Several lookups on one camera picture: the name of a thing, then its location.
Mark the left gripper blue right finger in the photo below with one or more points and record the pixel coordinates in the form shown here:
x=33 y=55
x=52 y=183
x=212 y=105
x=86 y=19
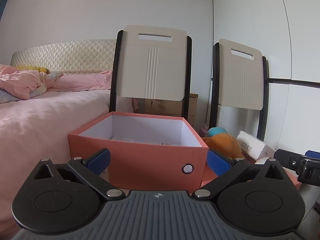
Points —
x=219 y=173

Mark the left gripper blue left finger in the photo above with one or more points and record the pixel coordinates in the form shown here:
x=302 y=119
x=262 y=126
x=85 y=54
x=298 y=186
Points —
x=88 y=171

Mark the orange and blue plush toy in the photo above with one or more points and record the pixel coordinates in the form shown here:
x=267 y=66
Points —
x=218 y=139

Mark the white tissue pack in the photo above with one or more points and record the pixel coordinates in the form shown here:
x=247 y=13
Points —
x=254 y=147

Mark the small pink storage box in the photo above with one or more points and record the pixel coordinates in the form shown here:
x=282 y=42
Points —
x=203 y=132

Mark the open pink cardboard box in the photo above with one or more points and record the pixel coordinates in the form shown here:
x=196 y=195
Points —
x=148 y=152

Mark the bed with pink sheet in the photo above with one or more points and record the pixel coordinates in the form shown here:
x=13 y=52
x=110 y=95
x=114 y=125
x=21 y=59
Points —
x=38 y=128

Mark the right white folding chair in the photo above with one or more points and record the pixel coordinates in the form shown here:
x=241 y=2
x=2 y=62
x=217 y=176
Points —
x=240 y=80

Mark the white folding chair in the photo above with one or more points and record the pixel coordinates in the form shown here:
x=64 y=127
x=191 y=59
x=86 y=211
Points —
x=240 y=80
x=152 y=63

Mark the wooden nightstand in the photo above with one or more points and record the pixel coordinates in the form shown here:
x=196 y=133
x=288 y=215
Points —
x=165 y=107

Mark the yellow plush on bed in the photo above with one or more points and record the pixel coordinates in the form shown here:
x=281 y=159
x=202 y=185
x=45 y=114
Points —
x=39 y=69

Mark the crumpled pink duvet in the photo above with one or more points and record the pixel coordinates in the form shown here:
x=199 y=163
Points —
x=24 y=84

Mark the quilted cream headboard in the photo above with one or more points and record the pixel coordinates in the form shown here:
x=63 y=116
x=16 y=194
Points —
x=76 y=57

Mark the left white folding chair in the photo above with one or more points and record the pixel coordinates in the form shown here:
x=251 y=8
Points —
x=152 y=63

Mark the black horizontal rail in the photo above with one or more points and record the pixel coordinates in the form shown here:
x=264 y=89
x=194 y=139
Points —
x=295 y=82

